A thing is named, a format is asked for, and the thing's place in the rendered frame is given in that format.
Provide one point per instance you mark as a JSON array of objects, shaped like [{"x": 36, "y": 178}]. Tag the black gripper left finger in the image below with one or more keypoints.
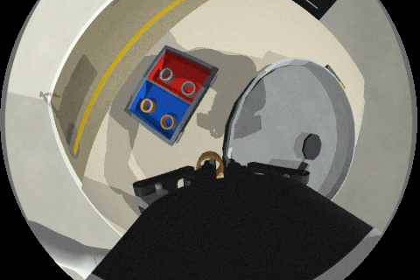
[{"x": 150, "y": 189}]

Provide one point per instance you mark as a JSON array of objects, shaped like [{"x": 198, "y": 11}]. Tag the grey metal sleeve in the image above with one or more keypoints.
[
  {"x": 186, "y": 85},
  {"x": 164, "y": 72}
]

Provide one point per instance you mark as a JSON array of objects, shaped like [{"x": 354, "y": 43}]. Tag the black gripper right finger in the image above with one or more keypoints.
[{"x": 232, "y": 168}]

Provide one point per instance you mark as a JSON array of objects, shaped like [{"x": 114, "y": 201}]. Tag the bronze bushing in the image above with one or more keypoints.
[
  {"x": 144, "y": 104},
  {"x": 213, "y": 155},
  {"x": 163, "y": 122}
]

